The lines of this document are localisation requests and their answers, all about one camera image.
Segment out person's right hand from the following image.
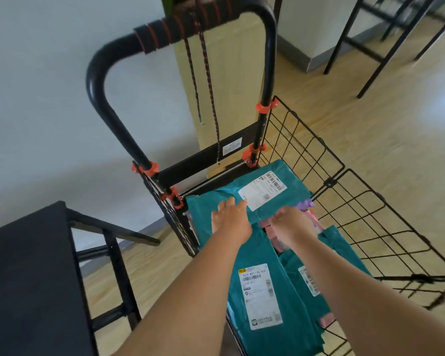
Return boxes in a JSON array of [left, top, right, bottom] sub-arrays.
[[270, 206, 318, 249]]

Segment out person's left hand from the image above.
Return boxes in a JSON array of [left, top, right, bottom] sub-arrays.
[[211, 197, 253, 245]]

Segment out black wire mesh cart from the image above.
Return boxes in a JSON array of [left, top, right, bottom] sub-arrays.
[[86, 0, 445, 356]]

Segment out bungee cord with hook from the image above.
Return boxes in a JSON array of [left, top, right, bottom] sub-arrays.
[[183, 18, 222, 166]]

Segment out person's right forearm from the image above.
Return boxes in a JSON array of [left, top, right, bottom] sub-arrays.
[[293, 233, 445, 356]]

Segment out person's left forearm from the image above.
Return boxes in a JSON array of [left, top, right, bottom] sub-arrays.
[[115, 237, 251, 356]]

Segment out beige cabinet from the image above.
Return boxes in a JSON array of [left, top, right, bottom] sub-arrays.
[[172, 0, 279, 178]]

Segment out wooden table black legs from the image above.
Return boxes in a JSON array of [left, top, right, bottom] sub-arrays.
[[323, 0, 445, 99]]

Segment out black low metal table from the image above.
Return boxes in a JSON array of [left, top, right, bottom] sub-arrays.
[[0, 201, 161, 356]]

